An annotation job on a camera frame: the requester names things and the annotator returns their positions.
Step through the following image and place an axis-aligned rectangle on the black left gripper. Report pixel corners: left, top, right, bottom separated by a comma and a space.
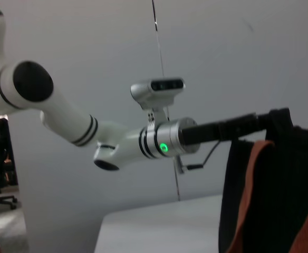
180, 111, 272, 146

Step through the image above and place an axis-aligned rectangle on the black bag with orange handles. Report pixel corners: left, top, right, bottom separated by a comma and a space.
218, 107, 308, 253

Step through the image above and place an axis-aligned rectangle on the black office chair with jacket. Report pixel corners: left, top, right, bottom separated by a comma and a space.
0, 118, 19, 211

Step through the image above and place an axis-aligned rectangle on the left gripper cable with connector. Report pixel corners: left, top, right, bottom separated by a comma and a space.
175, 139, 220, 174

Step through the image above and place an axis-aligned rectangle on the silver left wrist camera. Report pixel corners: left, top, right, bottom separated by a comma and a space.
130, 77, 186, 111

